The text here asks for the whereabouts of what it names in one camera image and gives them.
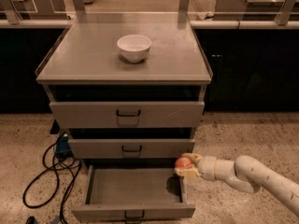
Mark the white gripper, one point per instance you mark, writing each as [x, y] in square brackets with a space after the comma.
[206, 168]

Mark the red apple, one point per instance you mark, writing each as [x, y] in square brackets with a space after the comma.
[183, 162]

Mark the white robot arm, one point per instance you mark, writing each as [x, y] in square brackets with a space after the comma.
[244, 174]

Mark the grey bottom drawer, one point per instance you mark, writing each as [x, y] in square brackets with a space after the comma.
[128, 194]

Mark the grey drawer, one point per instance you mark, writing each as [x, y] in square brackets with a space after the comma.
[128, 194]
[71, 115]
[129, 148]

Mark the grey drawer cabinet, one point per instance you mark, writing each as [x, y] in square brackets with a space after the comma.
[87, 67]

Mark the grey middle drawer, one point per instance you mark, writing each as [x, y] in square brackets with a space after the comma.
[129, 148]

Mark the grey top drawer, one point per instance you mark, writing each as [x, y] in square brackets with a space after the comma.
[71, 115]

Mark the blue power box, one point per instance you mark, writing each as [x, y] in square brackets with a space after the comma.
[62, 149]

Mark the white ceramic bowl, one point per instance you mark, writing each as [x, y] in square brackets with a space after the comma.
[134, 48]

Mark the steel background table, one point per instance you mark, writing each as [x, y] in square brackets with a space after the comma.
[247, 10]

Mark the clear acrylic barrier panel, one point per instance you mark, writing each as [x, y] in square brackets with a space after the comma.
[15, 11]

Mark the white horizontal rail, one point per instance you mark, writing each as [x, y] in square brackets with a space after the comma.
[231, 25]

